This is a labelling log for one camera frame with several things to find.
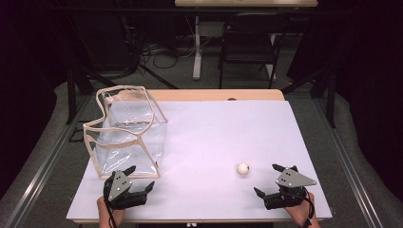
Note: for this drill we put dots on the person's right hand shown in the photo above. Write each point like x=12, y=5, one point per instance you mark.
x=301, y=213

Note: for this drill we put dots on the dark table grommet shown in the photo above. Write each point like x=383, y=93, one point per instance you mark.
x=232, y=99

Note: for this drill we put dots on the small white ball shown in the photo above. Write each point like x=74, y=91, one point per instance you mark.
x=243, y=168

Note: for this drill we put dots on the wooden table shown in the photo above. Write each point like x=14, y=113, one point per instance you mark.
x=202, y=94

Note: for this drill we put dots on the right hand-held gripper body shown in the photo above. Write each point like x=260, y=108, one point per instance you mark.
x=293, y=179

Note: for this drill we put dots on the aluminium floor rail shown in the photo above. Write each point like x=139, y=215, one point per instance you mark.
x=345, y=158
x=47, y=164

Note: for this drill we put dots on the person's left hand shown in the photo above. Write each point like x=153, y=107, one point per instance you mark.
x=111, y=217

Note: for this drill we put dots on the clear plastic bag beige trim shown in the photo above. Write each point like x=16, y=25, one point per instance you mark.
x=133, y=145

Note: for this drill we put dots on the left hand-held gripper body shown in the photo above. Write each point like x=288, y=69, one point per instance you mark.
x=118, y=185

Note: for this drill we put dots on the white table cover sheet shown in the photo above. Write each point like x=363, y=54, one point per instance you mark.
x=215, y=139

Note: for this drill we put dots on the white desk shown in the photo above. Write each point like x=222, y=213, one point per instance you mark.
x=245, y=3

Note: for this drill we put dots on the black folding chair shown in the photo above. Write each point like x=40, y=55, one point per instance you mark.
x=250, y=44

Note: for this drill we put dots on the black metal stand post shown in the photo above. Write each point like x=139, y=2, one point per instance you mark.
x=71, y=95
x=331, y=98

